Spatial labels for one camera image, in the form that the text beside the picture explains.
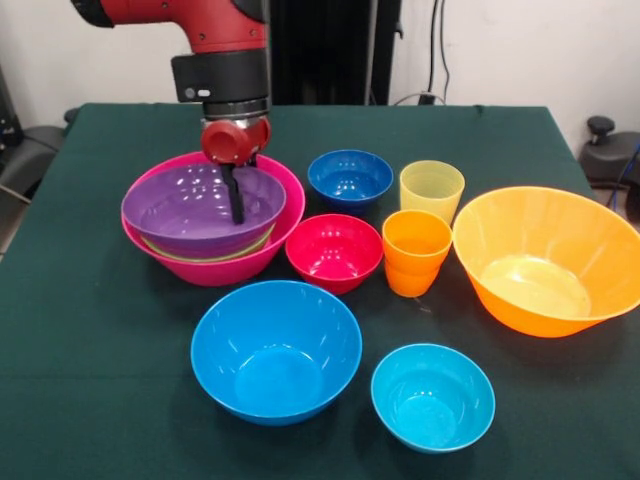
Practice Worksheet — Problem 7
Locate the small light blue bowl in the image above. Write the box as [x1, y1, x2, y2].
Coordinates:
[370, 342, 497, 455]

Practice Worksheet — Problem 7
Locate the small red plastic bowl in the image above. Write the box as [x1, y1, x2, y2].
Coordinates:
[284, 213, 385, 296]

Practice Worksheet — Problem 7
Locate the dark green tablecloth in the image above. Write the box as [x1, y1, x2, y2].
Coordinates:
[0, 102, 640, 480]

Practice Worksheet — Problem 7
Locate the blue cable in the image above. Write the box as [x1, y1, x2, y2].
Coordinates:
[605, 148, 640, 211]

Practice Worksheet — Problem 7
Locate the black pedestal leg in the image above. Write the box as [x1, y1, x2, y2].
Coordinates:
[0, 107, 81, 201]
[578, 115, 640, 189]

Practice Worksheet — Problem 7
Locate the small dark blue bowl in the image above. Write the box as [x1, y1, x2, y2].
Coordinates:
[306, 148, 395, 216]

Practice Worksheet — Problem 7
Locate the large orange plastic bowl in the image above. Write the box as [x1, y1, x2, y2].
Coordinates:
[451, 185, 640, 339]

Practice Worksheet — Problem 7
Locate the purple plastic bowl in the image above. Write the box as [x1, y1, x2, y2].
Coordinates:
[121, 163, 288, 260]

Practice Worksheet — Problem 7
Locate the green plastic bowl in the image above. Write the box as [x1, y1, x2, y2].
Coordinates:
[140, 223, 277, 264]

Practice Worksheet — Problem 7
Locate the black wall cable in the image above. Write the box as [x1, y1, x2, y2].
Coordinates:
[427, 0, 452, 104]

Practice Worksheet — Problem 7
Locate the yellow plastic cup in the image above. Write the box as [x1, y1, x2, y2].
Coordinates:
[399, 159, 467, 229]

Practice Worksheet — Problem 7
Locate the black equipment box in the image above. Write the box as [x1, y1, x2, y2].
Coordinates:
[0, 64, 21, 149]

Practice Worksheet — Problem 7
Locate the medium blue plastic bowl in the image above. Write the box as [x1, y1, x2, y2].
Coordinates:
[190, 279, 364, 427]

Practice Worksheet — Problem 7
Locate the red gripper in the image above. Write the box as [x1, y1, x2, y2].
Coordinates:
[200, 117, 273, 226]

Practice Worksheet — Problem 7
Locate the orange plastic cup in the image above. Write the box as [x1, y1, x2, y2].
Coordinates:
[383, 257, 441, 299]
[381, 209, 454, 275]

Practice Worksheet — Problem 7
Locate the large pink plastic bowl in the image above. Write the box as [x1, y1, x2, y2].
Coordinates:
[120, 151, 307, 288]

